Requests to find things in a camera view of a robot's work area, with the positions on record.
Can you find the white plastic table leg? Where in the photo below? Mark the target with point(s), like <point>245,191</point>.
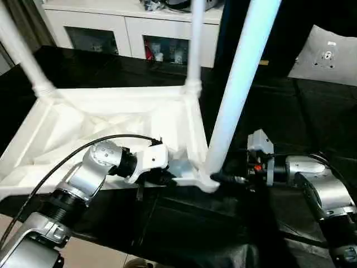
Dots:
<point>237,83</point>
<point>195,42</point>
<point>25,50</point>

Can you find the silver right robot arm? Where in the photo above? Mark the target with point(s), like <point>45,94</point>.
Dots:
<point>329,192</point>

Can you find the dark left robot foot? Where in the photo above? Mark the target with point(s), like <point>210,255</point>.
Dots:
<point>139,263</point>

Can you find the small gold label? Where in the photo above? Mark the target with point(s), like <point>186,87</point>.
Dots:
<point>265,62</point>

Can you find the white plastic bottle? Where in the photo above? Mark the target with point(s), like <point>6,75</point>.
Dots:
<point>159,56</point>

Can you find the red bottle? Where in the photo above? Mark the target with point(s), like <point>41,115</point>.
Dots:
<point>148,50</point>

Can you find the white curved plastic panel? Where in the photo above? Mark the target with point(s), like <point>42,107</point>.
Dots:
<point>326,56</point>

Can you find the white glass-door cabinet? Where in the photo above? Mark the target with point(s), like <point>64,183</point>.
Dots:
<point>125,22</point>

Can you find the black tangled clutter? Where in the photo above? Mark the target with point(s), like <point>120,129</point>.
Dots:
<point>154,5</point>

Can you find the grey rounded device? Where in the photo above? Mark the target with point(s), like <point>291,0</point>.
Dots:
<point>181,4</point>

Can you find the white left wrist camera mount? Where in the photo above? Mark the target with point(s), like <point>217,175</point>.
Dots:
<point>153,159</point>

